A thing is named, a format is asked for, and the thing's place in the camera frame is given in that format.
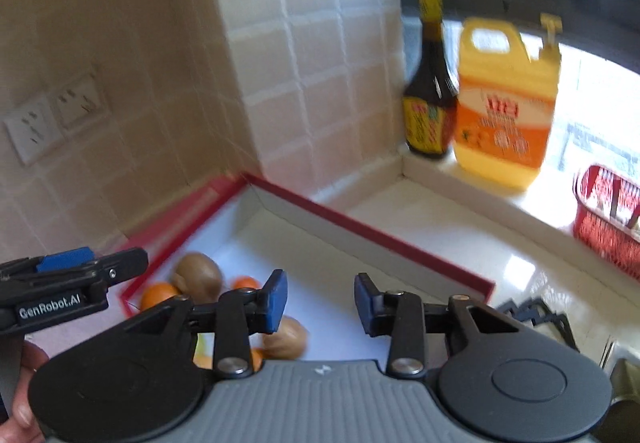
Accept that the green apple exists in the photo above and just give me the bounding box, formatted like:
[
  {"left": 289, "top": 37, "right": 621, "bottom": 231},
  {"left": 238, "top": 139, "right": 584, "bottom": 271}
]
[{"left": 194, "top": 333, "right": 215, "bottom": 359}]

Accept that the white quilted pink-edged mat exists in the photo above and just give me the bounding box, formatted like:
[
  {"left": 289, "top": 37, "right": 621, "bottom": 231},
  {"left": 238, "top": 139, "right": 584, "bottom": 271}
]
[{"left": 25, "top": 307, "right": 126, "bottom": 357}]

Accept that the small brown round fruit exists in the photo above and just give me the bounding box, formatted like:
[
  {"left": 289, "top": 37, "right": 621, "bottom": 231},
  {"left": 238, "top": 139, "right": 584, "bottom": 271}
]
[{"left": 262, "top": 315, "right": 308, "bottom": 359}]

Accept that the white wall socket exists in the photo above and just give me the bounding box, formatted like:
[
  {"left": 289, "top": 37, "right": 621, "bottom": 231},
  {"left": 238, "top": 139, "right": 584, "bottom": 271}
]
[
  {"left": 3, "top": 96, "right": 64, "bottom": 166},
  {"left": 50, "top": 70, "right": 107, "bottom": 133}
]

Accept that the red cardboard box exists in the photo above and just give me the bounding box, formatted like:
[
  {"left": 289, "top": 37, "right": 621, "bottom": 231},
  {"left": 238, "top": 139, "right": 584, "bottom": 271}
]
[{"left": 118, "top": 174, "right": 495, "bottom": 362}]

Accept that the dark soy sauce bottle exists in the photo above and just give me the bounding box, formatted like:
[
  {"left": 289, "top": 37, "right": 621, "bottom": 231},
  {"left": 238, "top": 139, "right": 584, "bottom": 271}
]
[{"left": 402, "top": 0, "right": 458, "bottom": 159}]

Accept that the large brown kiwi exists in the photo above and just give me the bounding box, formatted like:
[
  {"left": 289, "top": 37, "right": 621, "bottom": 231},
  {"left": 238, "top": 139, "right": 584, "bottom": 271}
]
[{"left": 170, "top": 252, "right": 224, "bottom": 304}]

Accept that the small mandarin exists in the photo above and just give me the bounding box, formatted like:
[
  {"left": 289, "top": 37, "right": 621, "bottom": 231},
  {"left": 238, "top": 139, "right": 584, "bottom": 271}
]
[{"left": 193, "top": 354, "right": 213, "bottom": 369}]

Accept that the yellow detergent jug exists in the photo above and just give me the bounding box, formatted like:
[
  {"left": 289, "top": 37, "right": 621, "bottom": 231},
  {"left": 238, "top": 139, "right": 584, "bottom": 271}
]
[{"left": 454, "top": 13, "right": 563, "bottom": 191}]

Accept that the red plastic basket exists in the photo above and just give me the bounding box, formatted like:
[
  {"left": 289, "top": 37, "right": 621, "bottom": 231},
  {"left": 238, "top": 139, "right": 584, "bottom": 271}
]
[{"left": 573, "top": 165, "right": 639, "bottom": 281}]

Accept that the person's left hand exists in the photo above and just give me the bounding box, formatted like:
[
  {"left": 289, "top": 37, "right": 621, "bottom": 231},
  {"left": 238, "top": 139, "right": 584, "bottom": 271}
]
[{"left": 1, "top": 340, "right": 49, "bottom": 443}]

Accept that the large orange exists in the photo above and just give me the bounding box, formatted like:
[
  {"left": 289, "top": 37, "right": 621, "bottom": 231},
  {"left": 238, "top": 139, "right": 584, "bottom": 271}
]
[{"left": 139, "top": 281, "right": 180, "bottom": 312}]

